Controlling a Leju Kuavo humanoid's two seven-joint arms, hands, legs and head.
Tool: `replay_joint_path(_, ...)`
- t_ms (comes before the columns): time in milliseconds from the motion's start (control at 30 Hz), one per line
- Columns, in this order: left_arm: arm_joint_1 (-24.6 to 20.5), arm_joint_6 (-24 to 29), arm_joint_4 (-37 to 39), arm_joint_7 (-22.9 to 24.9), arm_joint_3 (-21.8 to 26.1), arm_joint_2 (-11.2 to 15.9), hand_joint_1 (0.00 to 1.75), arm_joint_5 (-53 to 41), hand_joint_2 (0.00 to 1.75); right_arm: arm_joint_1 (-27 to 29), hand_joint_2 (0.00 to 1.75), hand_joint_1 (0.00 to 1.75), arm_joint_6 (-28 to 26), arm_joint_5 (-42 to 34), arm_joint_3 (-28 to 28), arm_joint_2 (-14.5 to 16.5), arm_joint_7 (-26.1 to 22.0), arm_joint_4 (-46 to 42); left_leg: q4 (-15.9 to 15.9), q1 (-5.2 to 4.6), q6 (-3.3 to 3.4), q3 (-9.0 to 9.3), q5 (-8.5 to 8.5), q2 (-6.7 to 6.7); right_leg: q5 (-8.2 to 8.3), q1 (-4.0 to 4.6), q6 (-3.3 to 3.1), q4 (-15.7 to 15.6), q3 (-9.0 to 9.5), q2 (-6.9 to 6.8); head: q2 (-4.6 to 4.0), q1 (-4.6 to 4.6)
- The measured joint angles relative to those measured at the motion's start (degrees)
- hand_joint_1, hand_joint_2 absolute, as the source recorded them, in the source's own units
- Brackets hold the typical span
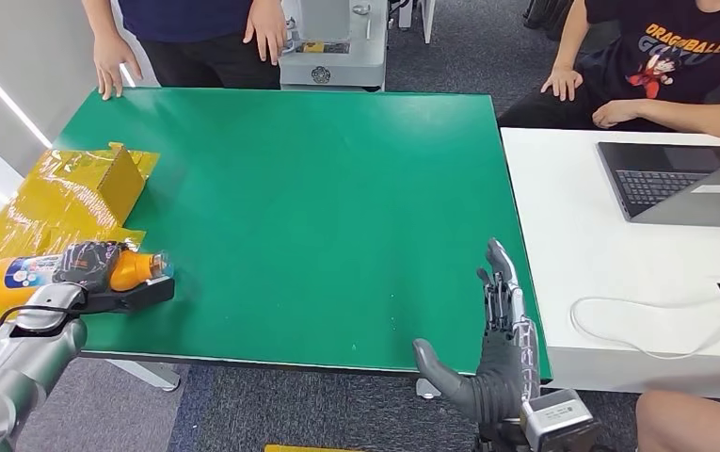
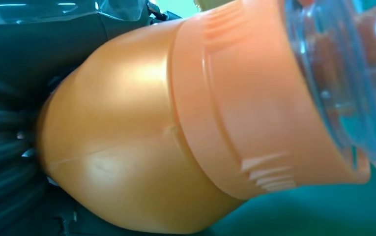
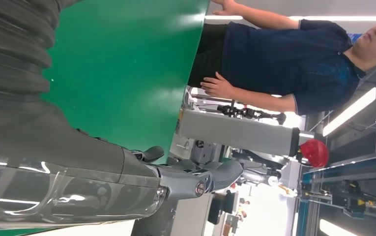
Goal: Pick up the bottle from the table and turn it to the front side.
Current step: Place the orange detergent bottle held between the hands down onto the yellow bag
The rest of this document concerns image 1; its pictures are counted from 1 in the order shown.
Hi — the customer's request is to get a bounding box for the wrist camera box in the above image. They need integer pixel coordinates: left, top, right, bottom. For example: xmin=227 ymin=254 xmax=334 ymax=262
xmin=78 ymin=274 xmax=177 ymax=315
xmin=520 ymin=388 xmax=602 ymax=452

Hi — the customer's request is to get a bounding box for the yellow flat item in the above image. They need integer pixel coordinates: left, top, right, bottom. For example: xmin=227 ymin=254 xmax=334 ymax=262
xmin=264 ymin=444 xmax=360 ymax=452

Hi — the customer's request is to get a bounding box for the standing person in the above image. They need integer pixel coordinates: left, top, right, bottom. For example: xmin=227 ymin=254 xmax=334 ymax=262
xmin=82 ymin=0 xmax=289 ymax=101

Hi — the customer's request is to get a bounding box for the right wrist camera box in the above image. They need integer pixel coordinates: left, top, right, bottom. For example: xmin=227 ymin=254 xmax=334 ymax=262
xmin=520 ymin=388 xmax=602 ymax=452

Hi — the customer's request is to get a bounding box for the thin white cable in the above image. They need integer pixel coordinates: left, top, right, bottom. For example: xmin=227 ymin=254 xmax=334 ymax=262
xmin=568 ymin=294 xmax=720 ymax=363

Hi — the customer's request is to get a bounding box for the white desk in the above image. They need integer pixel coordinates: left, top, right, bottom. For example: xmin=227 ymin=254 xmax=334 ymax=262
xmin=499 ymin=127 xmax=720 ymax=400

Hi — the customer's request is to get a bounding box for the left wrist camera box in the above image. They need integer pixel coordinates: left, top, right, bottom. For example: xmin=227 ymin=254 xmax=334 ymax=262
xmin=78 ymin=274 xmax=177 ymax=315

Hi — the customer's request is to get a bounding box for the person's bare leg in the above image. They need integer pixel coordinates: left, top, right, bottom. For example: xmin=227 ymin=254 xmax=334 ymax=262
xmin=634 ymin=389 xmax=720 ymax=452

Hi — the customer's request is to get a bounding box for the orange plastic bottle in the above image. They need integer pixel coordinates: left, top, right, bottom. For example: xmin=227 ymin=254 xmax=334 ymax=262
xmin=0 ymin=249 xmax=175 ymax=307

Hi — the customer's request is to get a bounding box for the seated person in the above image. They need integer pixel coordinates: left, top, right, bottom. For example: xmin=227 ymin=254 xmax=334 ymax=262
xmin=496 ymin=0 xmax=720 ymax=145

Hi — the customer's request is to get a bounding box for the yellow taped cardboard box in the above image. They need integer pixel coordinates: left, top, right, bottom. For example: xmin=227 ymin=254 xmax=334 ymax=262
xmin=0 ymin=141 xmax=161 ymax=349

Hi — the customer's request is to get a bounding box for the white furniture leg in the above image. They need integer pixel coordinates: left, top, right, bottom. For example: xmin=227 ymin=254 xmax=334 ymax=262
xmin=396 ymin=0 xmax=437 ymax=45

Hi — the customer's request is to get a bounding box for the black background object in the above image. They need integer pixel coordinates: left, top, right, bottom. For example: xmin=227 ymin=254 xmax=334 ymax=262
xmin=521 ymin=0 xmax=569 ymax=32

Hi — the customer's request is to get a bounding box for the white table leg bar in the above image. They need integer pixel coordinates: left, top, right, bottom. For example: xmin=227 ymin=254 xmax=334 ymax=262
xmin=104 ymin=358 xmax=181 ymax=393

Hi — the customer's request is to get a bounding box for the dark grey laptop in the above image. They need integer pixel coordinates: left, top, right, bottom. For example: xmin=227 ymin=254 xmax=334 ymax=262
xmin=596 ymin=141 xmax=720 ymax=229

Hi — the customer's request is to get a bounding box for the green table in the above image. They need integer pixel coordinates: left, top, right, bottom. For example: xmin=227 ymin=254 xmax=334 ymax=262
xmin=54 ymin=87 xmax=552 ymax=380

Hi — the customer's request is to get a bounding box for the white machine with column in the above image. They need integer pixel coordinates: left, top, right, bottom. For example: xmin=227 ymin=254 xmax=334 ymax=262
xmin=278 ymin=0 xmax=392 ymax=91

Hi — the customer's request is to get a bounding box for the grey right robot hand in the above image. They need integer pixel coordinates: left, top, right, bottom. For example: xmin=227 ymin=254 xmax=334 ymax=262
xmin=412 ymin=237 xmax=541 ymax=426

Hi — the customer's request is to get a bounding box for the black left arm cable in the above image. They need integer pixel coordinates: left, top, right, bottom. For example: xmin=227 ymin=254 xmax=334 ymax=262
xmin=0 ymin=302 xmax=87 ymax=331

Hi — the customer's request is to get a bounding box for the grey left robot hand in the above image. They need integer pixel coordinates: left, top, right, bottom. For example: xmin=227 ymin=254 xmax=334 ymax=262
xmin=52 ymin=241 xmax=125 ymax=295

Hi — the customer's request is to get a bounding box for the white table foot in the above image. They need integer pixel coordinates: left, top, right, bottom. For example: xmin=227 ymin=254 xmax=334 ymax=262
xmin=415 ymin=377 xmax=445 ymax=400

